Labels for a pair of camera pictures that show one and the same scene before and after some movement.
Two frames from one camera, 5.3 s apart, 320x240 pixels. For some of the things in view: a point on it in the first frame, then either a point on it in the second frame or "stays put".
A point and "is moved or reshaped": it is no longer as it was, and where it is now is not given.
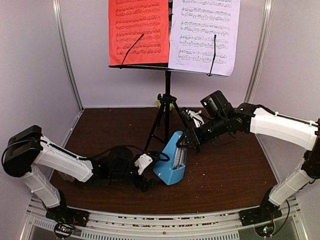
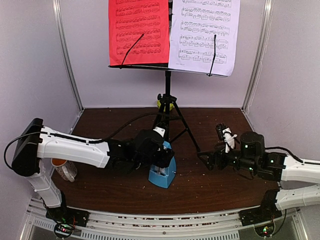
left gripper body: [140, 183] → [164, 161]
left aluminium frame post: [66, 52] stays put
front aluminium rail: [167, 225] stays put
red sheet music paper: [128, 20] stays put
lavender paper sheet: [193, 24] stays put
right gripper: [189, 133] → [220, 154]
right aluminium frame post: [263, 52] stays put
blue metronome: [173, 170] is moved or reshaped
